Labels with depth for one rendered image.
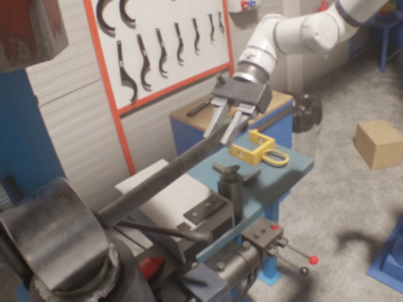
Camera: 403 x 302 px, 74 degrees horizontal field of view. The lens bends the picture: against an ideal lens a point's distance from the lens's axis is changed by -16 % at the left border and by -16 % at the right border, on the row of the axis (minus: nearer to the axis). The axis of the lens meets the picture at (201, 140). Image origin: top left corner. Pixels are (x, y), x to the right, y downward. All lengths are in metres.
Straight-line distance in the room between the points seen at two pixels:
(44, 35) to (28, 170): 0.46
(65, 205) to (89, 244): 0.06
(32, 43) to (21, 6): 0.06
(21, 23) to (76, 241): 0.34
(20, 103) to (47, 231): 0.44
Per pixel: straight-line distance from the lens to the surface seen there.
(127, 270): 0.56
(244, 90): 0.70
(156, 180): 0.58
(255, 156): 1.39
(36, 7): 0.51
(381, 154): 3.19
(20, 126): 0.83
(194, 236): 0.71
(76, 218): 0.45
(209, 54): 3.21
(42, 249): 0.45
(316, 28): 0.67
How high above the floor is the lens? 1.90
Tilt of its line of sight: 31 degrees down
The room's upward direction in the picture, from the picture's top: 9 degrees counter-clockwise
